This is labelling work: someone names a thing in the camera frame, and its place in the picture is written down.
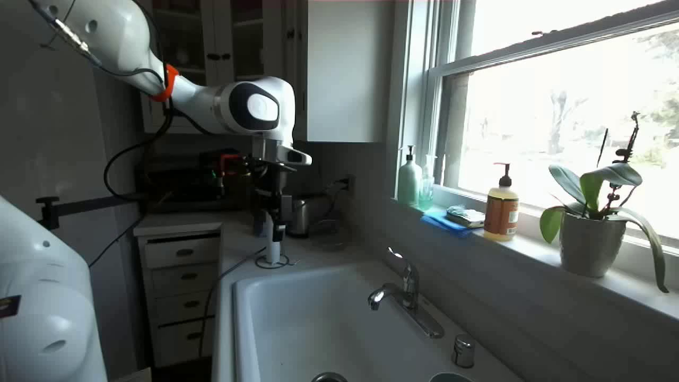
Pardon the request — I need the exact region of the chrome sink side knob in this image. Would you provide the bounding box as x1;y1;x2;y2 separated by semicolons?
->
455;336;476;369

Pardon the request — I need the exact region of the steel kettle on counter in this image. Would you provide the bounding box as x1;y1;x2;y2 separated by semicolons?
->
287;193;333;237

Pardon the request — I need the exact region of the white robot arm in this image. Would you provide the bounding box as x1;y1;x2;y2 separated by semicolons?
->
0;0;312;382

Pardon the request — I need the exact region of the white drawer cabinet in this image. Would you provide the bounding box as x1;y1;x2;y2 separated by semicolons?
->
133;220;221;366

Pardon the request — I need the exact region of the sink drain strainer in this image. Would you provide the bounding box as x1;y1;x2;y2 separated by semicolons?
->
312;372;346;382

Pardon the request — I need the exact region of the white farmhouse sink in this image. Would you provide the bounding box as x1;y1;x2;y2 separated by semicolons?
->
212;261;523;382

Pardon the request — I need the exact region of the green soap pump bottle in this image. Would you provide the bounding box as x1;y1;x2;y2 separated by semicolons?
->
396;147;420;205

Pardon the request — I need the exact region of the orchid in grey pot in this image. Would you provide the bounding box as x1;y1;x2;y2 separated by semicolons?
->
540;112;668;292

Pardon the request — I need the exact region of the amber soap pump bottle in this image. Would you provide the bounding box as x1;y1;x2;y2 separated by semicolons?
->
483;162;517;242

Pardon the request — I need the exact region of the white upper wall cabinet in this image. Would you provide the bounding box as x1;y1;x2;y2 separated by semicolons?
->
305;0;393;144

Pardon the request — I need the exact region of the window frame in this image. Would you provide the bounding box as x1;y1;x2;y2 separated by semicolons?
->
396;0;679;240

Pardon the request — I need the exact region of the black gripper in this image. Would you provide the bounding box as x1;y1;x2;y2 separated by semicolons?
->
250;161;290;243

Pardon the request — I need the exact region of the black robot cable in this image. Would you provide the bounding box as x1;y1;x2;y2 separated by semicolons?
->
88;104;178;271

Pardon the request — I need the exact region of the chrome sink faucet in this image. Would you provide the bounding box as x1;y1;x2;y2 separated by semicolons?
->
368;246;444;339

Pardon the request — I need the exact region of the white paper towel holder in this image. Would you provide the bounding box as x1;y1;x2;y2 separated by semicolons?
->
255;212;287;269

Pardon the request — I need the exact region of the blue sponge on sill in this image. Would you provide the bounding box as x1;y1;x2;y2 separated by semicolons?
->
423;205;483;235

